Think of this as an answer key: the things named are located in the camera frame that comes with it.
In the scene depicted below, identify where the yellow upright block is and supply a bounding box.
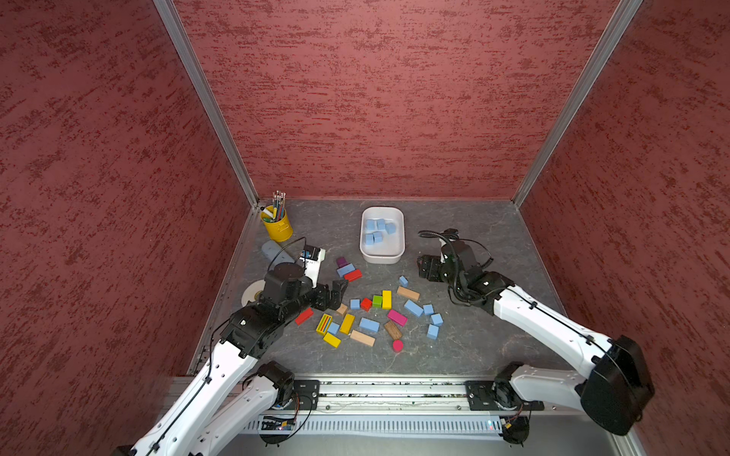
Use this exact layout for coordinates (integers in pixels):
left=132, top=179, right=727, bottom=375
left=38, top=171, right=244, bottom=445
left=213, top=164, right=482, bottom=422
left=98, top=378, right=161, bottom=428
left=381, top=291, right=393, bottom=310

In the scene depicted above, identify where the yellow long block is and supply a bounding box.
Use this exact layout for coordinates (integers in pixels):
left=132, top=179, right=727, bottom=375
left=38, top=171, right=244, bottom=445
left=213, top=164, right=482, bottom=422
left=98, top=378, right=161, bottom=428
left=340, top=313, right=355, bottom=336

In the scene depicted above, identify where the magenta block centre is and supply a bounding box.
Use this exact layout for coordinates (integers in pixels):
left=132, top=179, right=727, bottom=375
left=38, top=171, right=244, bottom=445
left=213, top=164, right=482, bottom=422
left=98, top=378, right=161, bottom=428
left=387, top=310, right=408, bottom=327

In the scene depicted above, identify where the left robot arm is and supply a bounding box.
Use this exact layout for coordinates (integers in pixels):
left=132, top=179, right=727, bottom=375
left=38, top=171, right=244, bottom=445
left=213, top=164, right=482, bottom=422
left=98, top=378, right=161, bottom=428
left=114, top=262, right=349, bottom=455

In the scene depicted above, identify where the grey glasses case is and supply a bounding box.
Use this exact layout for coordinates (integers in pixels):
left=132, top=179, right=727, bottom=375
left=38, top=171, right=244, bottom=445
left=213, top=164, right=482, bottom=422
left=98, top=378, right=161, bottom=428
left=260, top=241, right=295, bottom=269

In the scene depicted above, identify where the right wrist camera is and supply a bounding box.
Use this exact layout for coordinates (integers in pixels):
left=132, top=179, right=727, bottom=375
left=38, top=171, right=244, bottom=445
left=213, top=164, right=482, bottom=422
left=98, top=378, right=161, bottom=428
left=440, top=228, right=460, bottom=245

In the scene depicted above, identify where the blue cube cluster c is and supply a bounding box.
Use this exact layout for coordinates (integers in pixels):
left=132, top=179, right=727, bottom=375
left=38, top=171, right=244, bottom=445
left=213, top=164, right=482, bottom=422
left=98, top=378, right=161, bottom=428
left=431, top=313, right=443, bottom=327

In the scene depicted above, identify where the long blue block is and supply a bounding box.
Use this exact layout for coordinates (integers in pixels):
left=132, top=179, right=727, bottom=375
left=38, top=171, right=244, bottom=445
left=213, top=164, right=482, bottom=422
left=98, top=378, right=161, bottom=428
left=404, top=300, right=424, bottom=317
left=336, top=264, right=355, bottom=277

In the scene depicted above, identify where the tan long block bottom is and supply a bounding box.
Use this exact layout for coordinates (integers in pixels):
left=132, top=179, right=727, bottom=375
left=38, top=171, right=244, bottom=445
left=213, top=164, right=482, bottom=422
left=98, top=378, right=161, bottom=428
left=350, top=331, right=376, bottom=347

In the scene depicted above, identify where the dark wood block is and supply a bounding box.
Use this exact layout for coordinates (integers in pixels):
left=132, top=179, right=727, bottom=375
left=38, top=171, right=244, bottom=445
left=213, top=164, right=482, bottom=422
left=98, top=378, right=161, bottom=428
left=384, top=321, right=402, bottom=340

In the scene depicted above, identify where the tan block right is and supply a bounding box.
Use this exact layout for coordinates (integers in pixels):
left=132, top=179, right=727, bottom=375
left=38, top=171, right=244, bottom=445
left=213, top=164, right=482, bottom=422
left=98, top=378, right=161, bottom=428
left=397, top=286, right=420, bottom=302

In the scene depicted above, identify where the red long block upper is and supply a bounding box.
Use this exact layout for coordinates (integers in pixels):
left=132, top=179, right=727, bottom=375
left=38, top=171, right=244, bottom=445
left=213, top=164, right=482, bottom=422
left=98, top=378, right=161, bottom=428
left=344, top=270, right=362, bottom=282

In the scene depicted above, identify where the striped yellow block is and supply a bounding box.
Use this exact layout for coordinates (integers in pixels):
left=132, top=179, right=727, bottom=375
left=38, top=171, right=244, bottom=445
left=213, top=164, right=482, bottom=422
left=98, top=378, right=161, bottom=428
left=316, top=313, right=333, bottom=336

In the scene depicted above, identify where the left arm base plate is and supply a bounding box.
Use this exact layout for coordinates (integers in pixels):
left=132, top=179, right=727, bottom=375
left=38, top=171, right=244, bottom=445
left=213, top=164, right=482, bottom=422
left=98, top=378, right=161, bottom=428
left=284, top=379, right=321, bottom=412

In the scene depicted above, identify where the blue cube lowest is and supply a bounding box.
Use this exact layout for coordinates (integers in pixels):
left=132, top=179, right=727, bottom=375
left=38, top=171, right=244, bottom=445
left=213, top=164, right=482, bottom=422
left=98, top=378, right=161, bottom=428
left=427, top=325, right=440, bottom=340

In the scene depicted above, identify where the tape roll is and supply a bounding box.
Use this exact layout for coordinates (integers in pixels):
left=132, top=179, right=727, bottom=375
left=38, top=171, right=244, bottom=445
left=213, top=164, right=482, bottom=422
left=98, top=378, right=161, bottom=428
left=241, top=279, right=265, bottom=307

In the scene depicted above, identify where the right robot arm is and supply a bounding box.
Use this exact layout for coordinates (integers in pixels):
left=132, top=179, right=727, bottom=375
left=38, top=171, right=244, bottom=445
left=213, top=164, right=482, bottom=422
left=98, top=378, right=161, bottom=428
left=417, top=230, right=655, bottom=436

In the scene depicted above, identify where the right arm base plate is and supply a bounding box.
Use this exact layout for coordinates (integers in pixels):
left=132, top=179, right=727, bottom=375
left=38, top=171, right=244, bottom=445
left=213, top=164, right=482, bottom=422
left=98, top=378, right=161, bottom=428
left=465, top=380, right=545, bottom=413

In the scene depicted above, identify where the red block left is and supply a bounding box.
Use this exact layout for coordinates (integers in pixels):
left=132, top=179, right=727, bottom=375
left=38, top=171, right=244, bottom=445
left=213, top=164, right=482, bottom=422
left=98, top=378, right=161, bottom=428
left=295, top=308, right=314, bottom=326

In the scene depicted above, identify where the yellow block bottom left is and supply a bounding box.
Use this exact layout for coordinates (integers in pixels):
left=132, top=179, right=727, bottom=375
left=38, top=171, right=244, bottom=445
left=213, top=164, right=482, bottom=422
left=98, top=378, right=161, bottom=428
left=323, top=332, right=341, bottom=348

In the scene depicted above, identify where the white plastic tub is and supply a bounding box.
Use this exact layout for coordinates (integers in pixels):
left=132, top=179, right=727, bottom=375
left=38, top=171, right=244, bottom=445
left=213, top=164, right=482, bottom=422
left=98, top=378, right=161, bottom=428
left=359, top=206, right=406, bottom=265

